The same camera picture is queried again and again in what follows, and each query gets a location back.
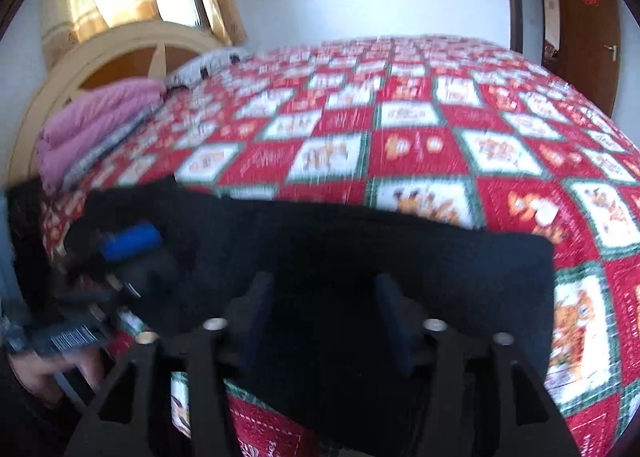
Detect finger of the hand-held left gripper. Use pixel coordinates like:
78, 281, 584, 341
65, 220, 166, 298

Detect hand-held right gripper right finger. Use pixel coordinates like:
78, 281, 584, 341
375, 273, 581, 457

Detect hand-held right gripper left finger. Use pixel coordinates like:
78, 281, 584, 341
65, 271, 274, 457

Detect black pants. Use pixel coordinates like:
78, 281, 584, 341
7, 177, 556, 457

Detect person's left hand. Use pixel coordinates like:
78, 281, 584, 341
7, 347, 108, 409

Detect pink folded blanket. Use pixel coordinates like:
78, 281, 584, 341
35, 78, 168, 195

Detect red checked printed bedspread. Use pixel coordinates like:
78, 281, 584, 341
40, 34, 640, 457

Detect grey patterned pillow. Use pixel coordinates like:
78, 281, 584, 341
165, 48, 253, 90

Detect cream wooden bed headboard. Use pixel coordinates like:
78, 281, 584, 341
7, 20, 226, 183

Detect brown wooden door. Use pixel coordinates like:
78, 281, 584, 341
550, 0, 622, 118

